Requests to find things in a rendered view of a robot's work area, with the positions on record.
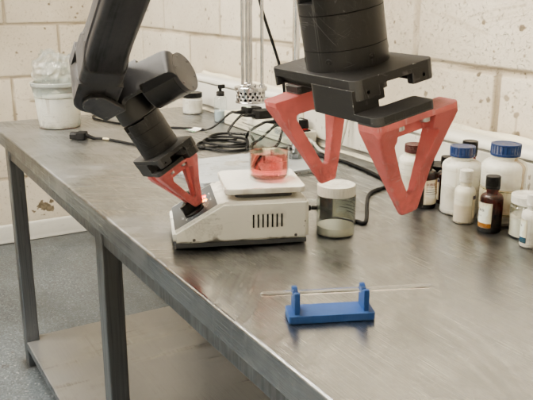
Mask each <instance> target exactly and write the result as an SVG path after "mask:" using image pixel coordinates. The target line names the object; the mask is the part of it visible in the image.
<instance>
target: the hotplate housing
mask: <svg viewBox="0 0 533 400"><path fill-rule="evenodd" d="M210 185H211V187H212V190H213V193H214V196H215V199H216V200H217V205H216V206H214V207H213V208H212V209H210V210H208V211H206V212H205V213H203V214H202V215H200V216H198V217H196V218H194V219H193V220H192V221H190V222H188V223H187V224H185V225H184V226H182V227H180V228H179V229H176V230H174V221H173V215H172V211H170V220H171V232H172V237H173V242H174V243H175V248H204V247H219V246H233V245H248V244H275V243H289V242H304V241H306V235H308V234H309V211H310V210H311V206H310V205H309V200H308V199H307V198H306V197H305V196H304V195H303V194H302V192H293V193H275V194H240V195H229V194H226V193H225V192H224V190H223V187H222V186H221V184H220V181H217V182H215V183H210Z"/></svg>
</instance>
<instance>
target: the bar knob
mask: <svg viewBox="0 0 533 400"><path fill-rule="evenodd" d="M203 207H204V205H203V204H200V205H199V206H197V207H194V206H192V205H191V204H189V203H188V202H187V203H186V204H184V205H183V206H181V207H180V209H181V211H182V212H183V214H184V215H185V217H192V216H193V215H195V214H197V213H199V212H200V211H201V210H202V209H203Z"/></svg>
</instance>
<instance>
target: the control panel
mask: <svg viewBox="0 0 533 400"><path fill-rule="evenodd" d="M201 195H202V196H203V195H205V197H204V198H203V199H202V200H204V199H205V198H207V200H206V201H204V202H202V204H203V205H204V207H203V209H202V210H201V211H200V212H199V213H197V214H195V215H193V216H192V217H185V215H184V214H183V212H182V211H181V209H180V207H181V206H182V204H183V203H184V201H182V202H180V203H179V204H177V205H176V206H173V207H172V208H171V210H172V215H173V221H174V230H176V229H179V228H180V227H182V226H184V225H185V224H187V223H188V222H190V221H192V220H193V219H194V218H196V217H198V216H200V215H202V214H203V213H205V212H206V211H208V210H210V209H212V208H213V207H214V206H216V205H217V200H216V199H215V196H214V193H213V190H212V187H211V185H210V184H209V185H208V186H207V187H205V188H203V189H201Z"/></svg>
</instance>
